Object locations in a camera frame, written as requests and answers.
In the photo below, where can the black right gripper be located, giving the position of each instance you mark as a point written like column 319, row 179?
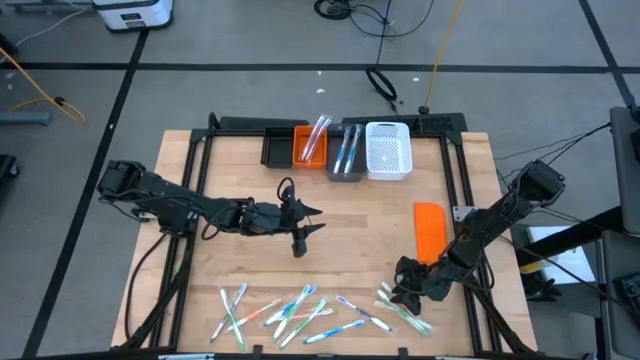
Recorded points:
column 417, row 280

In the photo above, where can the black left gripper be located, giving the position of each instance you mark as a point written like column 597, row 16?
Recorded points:
column 265, row 219

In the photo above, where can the blue toothbrush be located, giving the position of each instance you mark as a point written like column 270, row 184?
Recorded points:
column 274, row 319
column 332, row 331
column 342, row 150
column 353, row 149

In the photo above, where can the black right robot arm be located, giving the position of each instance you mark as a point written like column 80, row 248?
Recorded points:
column 492, row 220

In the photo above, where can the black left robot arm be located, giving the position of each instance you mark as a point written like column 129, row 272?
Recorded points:
column 165, row 200

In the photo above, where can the grey plastic bin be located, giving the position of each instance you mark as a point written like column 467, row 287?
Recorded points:
column 332, row 165

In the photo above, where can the flat orange plastic lid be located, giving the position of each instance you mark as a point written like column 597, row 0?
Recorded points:
column 430, row 230

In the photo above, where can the black plastic bin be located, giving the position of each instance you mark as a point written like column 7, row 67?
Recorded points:
column 277, row 150

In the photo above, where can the orange plastic bin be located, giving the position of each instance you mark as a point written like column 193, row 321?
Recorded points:
column 300, row 137

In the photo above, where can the white perforated plastic basket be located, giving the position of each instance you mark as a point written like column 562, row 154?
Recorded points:
column 390, row 147

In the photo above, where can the white paper sheet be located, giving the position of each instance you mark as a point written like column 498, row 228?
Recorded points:
column 567, row 262

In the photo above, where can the black diagonal beam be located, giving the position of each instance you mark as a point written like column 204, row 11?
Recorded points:
column 575, row 236

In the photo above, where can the grey furniture panel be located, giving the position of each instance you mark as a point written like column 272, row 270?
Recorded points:
column 622, row 190
column 612, row 320

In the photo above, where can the white Trossen equipment box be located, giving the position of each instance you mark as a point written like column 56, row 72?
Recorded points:
column 132, row 12

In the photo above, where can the grey floor bar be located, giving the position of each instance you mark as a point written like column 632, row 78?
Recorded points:
column 25, row 118

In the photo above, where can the black chair base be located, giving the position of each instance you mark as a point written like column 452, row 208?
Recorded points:
column 6, row 167

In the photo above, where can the black aluminium table frame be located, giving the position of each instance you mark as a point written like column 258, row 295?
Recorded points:
column 235, row 133

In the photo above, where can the black plastic mount plate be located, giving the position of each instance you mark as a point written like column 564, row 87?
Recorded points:
column 250, row 122

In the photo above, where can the black perforated mount plate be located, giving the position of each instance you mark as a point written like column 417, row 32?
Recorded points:
column 435, row 122

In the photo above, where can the silver aluminium bracket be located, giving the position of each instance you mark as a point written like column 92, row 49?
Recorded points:
column 185, row 357

